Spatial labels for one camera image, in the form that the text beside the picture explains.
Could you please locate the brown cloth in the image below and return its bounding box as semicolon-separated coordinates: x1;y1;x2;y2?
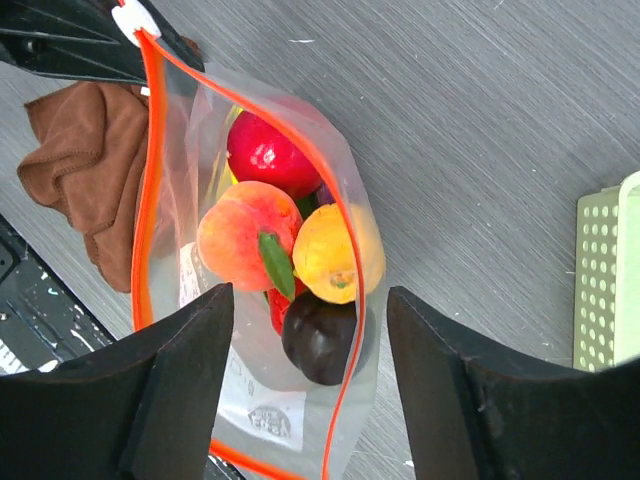
17;81;149;293

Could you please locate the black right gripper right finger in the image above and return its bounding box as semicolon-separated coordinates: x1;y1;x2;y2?
387;286;639;480

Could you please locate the clear zip top bag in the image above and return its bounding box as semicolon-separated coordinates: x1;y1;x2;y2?
112;1;386;479

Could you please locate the orange toy fruit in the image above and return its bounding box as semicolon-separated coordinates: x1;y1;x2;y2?
292;203;386;304

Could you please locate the pale green perforated basket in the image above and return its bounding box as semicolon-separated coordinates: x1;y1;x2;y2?
573;172;640;372

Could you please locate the red bell pepper toy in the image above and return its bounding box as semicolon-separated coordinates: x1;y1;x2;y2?
266;288;291;335

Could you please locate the red apple toy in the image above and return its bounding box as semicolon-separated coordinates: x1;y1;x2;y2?
227;111;322;200

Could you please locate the dark purple plum toy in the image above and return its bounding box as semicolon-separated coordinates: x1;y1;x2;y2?
281;291;358;386

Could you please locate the purple eggplant toy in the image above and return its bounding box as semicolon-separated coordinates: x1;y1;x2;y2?
315;183;335;206

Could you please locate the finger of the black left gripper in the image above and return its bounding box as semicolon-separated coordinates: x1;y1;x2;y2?
144;0;205;72
1;0;146;85

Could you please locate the peach toy fruit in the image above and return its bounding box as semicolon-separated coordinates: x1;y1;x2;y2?
196;181;303;292

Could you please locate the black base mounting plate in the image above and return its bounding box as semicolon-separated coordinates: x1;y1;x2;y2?
0;219;115;376

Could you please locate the yellow banana toy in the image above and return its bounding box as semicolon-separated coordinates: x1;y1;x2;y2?
211;105;243;200

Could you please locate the green leafy vegetable toy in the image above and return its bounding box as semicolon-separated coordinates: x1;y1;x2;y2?
295;193;320;220

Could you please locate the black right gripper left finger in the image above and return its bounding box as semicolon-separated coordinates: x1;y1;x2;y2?
1;284;234;479

